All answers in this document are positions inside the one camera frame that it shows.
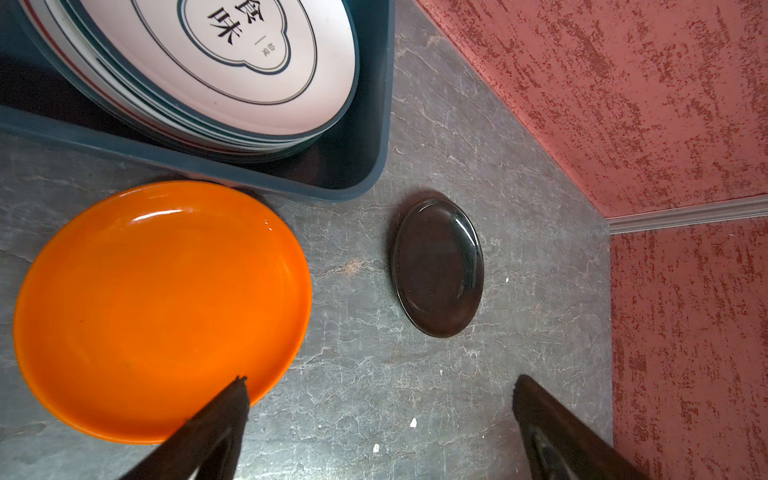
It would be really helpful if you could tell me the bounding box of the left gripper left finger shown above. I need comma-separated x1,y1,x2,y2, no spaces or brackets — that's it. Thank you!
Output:
123,377,250,479

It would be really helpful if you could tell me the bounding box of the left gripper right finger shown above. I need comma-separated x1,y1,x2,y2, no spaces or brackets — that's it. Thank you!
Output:
512,375,647,479

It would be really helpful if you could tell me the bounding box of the white plate black flower outline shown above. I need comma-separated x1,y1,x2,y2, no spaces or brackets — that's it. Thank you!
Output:
63,1,360,140

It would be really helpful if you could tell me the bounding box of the large green red rimmed plate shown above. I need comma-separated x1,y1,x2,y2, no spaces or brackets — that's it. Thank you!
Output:
10,1,317,164

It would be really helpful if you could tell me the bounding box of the teal plastic bin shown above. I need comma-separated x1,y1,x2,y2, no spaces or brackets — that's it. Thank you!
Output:
1,1,395,202

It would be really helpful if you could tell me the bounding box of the orange plate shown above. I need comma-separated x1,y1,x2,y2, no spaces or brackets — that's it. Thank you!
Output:
13,181,312,444

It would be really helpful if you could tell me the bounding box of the right aluminium corner post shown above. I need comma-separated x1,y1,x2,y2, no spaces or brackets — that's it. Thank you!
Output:
606,194,767,235

